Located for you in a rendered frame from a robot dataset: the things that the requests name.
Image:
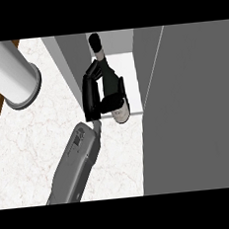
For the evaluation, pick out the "white cylinder with grey rim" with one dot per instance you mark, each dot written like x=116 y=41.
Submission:
x=3 y=71

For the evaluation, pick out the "grey cabinet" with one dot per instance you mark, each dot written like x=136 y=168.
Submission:
x=74 y=57

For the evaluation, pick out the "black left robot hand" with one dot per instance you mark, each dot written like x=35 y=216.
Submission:
x=91 y=95

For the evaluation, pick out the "dark grey cabinet door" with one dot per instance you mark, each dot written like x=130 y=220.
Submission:
x=192 y=112

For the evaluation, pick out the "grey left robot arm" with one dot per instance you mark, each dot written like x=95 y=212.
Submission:
x=75 y=163

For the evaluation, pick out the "dark green wine bottle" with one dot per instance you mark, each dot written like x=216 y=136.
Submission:
x=110 y=80

